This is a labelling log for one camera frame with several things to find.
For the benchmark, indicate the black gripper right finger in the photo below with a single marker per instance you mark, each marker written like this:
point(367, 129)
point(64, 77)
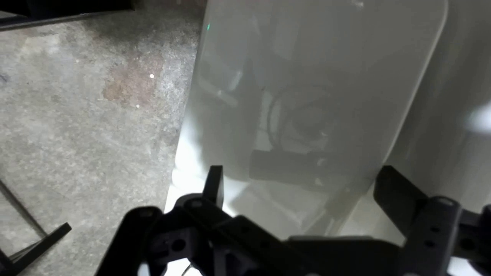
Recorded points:
point(400, 197)

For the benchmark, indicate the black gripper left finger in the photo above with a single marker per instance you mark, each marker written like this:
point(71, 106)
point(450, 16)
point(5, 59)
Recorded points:
point(215, 184)

